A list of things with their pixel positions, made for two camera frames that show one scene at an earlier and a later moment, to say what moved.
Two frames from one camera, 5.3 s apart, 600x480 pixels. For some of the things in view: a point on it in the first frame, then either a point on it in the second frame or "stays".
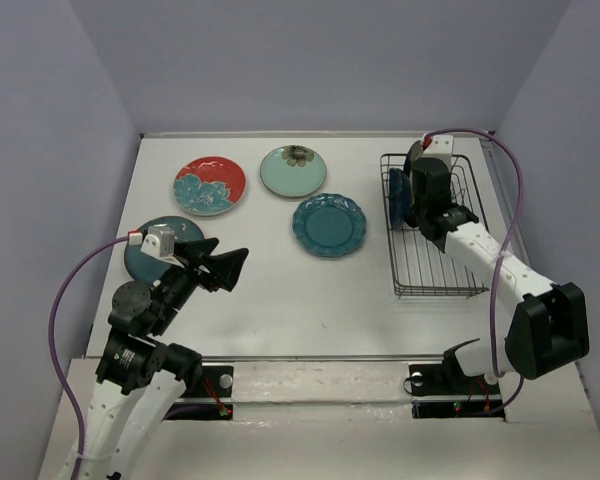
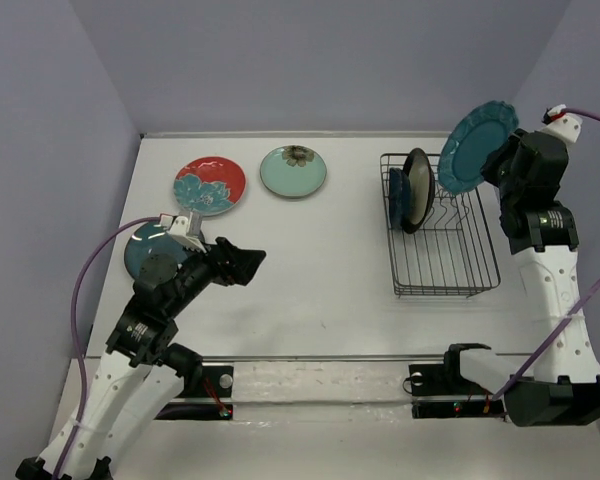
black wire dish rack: x=420 y=267 stays
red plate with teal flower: x=209 y=185 stays
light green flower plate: x=293 y=170 stays
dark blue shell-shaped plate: x=400 y=197 stays
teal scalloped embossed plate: x=329 y=225 to x=469 y=142
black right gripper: x=450 y=182 to x=511 y=146
